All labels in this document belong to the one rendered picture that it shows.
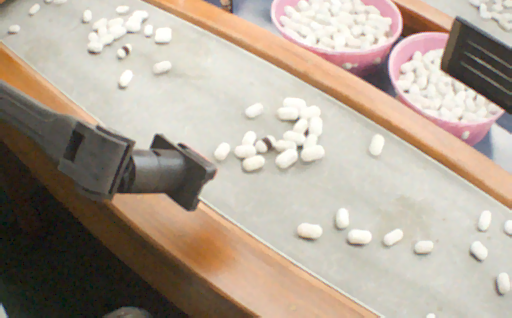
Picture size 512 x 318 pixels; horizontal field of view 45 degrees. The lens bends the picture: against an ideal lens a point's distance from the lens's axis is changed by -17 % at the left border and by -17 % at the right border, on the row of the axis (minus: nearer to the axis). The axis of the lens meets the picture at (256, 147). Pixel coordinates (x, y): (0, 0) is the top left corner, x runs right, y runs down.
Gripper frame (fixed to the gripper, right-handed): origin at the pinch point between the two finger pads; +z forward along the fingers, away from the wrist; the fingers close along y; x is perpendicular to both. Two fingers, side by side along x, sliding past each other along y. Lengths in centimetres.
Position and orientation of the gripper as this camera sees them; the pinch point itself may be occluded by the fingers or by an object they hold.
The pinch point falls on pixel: (212, 172)
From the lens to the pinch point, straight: 104.1
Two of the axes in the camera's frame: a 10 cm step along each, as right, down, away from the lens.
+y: -7.3, -4.7, 4.9
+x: -4.1, 8.8, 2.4
